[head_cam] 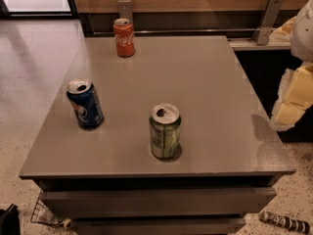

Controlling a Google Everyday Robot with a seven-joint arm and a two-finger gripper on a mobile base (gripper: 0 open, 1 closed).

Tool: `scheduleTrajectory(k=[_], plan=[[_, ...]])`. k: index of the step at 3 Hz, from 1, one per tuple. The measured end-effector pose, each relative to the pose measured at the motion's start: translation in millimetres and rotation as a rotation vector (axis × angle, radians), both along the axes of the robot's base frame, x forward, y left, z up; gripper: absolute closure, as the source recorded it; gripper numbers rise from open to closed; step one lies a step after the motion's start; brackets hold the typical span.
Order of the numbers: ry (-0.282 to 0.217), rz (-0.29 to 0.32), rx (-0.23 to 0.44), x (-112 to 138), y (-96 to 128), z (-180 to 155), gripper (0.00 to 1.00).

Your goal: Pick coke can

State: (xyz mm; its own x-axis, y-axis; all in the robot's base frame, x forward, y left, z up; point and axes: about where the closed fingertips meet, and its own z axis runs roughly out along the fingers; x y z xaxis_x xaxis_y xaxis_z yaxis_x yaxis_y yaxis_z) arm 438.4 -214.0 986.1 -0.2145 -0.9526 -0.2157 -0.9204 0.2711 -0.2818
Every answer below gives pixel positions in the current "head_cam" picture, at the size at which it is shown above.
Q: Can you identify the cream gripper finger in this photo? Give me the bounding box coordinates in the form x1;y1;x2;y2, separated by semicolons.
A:
269;18;295;43
271;65;313;131

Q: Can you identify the red coke can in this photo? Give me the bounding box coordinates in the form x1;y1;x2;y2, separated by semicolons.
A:
113;18;135;58

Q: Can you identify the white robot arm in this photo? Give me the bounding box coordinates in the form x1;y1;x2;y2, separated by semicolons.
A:
270;0;313;131

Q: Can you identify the green soda can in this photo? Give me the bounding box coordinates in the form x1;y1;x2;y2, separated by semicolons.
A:
149;103;182;160

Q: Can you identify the blue pepsi can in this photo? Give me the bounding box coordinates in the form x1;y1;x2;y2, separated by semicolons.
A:
67;78;104;128

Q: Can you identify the grey drawer cabinet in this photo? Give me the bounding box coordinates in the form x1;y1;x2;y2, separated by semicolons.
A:
20;36;294;235

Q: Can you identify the upper grey drawer front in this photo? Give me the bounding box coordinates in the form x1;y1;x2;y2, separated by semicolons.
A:
41;187;276;218

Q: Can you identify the grey drawer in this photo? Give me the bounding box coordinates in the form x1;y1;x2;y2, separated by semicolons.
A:
71;217;246;235
41;187;276;218

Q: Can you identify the black and white patterned stick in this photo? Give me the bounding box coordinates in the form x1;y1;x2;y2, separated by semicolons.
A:
258;211;311;234

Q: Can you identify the lower grey drawer front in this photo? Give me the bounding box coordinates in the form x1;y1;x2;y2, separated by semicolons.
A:
71;217;246;235

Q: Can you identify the black bag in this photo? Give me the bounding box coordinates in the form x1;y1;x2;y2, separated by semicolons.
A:
0;204;21;235

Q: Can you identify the right metal wall bracket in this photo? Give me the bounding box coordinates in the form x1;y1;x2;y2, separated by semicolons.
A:
252;0;284;45

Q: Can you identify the metal wall bracket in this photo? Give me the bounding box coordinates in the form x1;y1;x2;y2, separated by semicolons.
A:
117;0;133;22
252;0;284;45

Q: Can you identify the left metal wall bracket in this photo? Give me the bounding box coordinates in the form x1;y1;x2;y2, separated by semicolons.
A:
117;0;133;22

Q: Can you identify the wire basket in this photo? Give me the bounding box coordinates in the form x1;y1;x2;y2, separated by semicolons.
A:
30;192;71;228

